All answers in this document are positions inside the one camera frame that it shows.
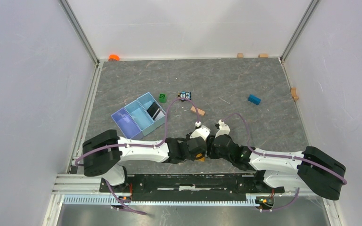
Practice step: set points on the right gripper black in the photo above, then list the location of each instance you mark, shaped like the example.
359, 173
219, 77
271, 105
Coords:
211, 154

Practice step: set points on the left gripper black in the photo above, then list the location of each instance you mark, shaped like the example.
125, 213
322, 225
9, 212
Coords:
187, 137

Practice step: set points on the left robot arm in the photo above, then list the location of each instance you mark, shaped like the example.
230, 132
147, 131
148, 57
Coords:
102, 154

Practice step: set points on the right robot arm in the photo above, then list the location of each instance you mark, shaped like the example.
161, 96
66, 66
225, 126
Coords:
310, 169

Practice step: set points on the small toy car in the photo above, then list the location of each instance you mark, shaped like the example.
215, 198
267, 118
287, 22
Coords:
184, 95

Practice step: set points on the blue toy brick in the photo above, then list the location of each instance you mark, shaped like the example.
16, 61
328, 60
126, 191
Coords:
253, 99

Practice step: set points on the blue three-compartment tray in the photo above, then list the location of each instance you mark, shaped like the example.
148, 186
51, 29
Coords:
134, 121

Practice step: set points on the green toy brick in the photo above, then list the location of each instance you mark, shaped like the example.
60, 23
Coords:
162, 98

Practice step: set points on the curved wooden piece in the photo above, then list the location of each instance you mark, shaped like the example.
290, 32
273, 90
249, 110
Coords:
294, 94

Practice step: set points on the orange round cap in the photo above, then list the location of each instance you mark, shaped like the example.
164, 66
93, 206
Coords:
113, 57

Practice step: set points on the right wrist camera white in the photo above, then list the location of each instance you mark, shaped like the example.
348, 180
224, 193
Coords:
223, 128

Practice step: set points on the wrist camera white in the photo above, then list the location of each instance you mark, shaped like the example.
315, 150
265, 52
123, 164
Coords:
223, 128
200, 131

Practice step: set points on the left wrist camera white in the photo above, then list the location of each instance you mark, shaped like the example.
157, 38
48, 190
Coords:
200, 131

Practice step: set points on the light blue cable duct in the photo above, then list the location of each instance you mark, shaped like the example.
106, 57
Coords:
108, 199

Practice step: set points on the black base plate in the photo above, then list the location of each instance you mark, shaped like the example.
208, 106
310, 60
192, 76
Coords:
193, 187

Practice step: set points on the aluminium frame rail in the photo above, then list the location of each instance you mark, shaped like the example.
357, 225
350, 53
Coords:
76, 184

